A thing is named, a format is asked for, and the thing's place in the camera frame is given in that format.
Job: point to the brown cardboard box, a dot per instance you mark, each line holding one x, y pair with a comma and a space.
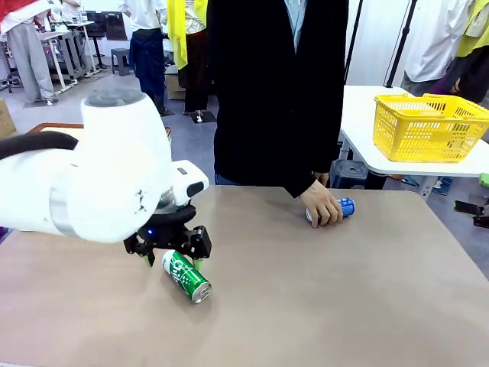
173, 88
5, 118

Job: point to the grey standing desk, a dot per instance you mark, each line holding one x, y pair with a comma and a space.
65, 49

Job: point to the black tripod pole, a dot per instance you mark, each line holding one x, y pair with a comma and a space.
353, 42
399, 46

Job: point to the bystander yellow vest black trousers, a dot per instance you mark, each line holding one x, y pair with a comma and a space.
187, 49

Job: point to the grey plastic stool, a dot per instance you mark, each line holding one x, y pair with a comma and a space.
349, 170

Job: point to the bystander in grey trousers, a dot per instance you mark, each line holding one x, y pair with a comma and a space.
30, 57

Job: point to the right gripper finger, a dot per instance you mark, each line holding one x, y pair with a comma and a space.
468, 207
484, 178

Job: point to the bystander yellow vest dark clothes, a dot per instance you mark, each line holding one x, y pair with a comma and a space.
473, 57

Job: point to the person in black jacket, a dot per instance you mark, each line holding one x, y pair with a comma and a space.
267, 95

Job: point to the white side table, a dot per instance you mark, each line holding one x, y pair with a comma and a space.
359, 126

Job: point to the person's left forearm black sleeve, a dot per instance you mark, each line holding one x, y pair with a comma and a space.
305, 179

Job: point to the person's left hand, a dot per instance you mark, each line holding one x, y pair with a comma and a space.
321, 204

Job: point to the bystander white shirt navy trousers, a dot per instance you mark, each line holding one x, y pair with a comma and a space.
147, 49

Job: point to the yellow plastic shopping basket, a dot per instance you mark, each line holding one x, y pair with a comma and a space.
420, 130

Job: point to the blue drink can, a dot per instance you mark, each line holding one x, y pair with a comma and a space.
347, 206

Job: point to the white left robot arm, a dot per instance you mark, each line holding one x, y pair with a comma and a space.
114, 172

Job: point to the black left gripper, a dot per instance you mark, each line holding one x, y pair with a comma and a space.
172, 237

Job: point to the small grey step stool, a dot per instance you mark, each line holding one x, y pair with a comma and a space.
121, 61

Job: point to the bystander in white shirt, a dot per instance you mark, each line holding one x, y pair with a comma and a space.
431, 38

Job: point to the green drink can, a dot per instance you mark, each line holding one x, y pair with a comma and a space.
183, 275

